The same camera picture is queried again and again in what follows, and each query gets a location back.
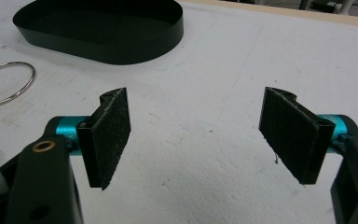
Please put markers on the white desk leg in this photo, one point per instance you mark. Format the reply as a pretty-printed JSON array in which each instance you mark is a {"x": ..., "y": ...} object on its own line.
[{"x": 346, "y": 6}]

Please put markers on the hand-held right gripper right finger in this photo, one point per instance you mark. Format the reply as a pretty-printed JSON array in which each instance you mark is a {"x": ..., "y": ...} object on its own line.
[{"x": 292, "y": 137}]

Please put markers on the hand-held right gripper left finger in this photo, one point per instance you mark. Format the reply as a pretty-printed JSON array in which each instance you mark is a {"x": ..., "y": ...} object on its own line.
[{"x": 105, "y": 140}]

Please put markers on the black oval tray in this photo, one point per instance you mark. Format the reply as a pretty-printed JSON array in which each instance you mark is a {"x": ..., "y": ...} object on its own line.
[{"x": 105, "y": 28}]

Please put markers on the white foam mat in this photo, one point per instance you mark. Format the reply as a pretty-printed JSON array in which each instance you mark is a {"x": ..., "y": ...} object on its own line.
[{"x": 199, "y": 124}]

